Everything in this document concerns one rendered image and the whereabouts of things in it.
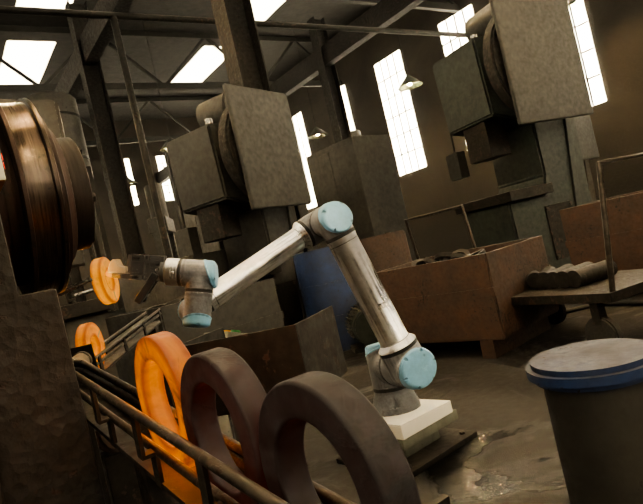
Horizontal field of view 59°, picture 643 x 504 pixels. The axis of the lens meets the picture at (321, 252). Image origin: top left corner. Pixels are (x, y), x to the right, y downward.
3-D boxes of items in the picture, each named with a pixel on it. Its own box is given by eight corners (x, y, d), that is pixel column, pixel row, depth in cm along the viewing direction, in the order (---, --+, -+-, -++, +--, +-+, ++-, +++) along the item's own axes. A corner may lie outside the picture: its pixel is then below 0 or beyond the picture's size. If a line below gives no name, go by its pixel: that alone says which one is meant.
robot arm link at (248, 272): (316, 207, 225) (169, 304, 201) (328, 200, 213) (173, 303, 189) (332, 231, 226) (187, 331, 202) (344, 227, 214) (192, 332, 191)
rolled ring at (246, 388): (195, 332, 69) (169, 340, 67) (275, 366, 54) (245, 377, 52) (216, 473, 72) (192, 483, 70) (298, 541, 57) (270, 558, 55)
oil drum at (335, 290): (340, 355, 462) (315, 247, 462) (301, 354, 510) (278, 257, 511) (393, 335, 496) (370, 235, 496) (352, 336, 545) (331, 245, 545)
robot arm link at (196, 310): (207, 328, 192) (210, 291, 194) (213, 328, 182) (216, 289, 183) (178, 326, 189) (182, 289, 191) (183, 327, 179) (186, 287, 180)
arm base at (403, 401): (397, 400, 238) (391, 376, 238) (430, 402, 223) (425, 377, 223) (363, 415, 227) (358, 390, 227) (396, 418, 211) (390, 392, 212)
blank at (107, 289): (84, 261, 178) (95, 259, 178) (101, 256, 194) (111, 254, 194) (99, 309, 180) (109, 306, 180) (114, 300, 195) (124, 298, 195)
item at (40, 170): (51, 290, 115) (-2, 64, 116) (20, 304, 154) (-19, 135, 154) (84, 283, 119) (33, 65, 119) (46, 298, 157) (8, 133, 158)
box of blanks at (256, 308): (186, 426, 344) (157, 302, 344) (115, 424, 397) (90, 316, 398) (298, 374, 423) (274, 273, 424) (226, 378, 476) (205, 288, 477)
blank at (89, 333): (91, 380, 185) (101, 378, 185) (70, 348, 176) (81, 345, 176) (99, 347, 198) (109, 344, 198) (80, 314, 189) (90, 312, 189)
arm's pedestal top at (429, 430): (399, 412, 247) (397, 404, 247) (458, 418, 223) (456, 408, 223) (346, 441, 227) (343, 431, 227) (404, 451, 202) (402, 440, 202)
